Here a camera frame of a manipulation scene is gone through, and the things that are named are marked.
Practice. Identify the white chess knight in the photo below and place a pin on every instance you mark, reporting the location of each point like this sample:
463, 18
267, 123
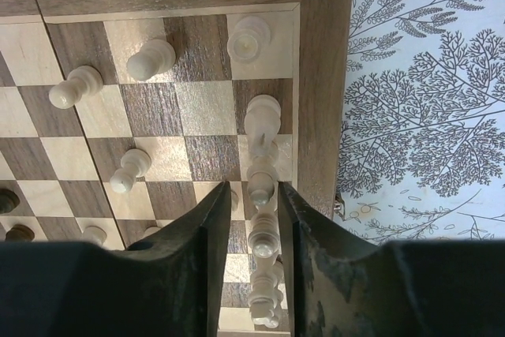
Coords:
262, 123

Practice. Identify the floral table mat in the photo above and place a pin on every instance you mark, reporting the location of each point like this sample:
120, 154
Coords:
422, 145

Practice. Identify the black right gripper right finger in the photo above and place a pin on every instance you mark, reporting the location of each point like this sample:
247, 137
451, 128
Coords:
337, 284

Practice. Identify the white chess king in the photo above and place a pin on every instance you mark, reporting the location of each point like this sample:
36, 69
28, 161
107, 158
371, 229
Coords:
266, 298

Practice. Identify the white chess queen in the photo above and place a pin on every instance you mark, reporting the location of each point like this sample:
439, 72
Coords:
264, 238

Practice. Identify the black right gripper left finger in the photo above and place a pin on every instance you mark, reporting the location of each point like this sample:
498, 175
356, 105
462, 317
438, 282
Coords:
167, 284

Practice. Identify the white chess rook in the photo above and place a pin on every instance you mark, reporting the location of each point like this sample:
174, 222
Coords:
250, 36

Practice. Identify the wooden chess board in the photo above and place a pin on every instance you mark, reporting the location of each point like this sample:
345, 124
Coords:
190, 119

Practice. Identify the white chess bishop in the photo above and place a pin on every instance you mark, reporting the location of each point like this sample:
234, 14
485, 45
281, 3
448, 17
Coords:
261, 177

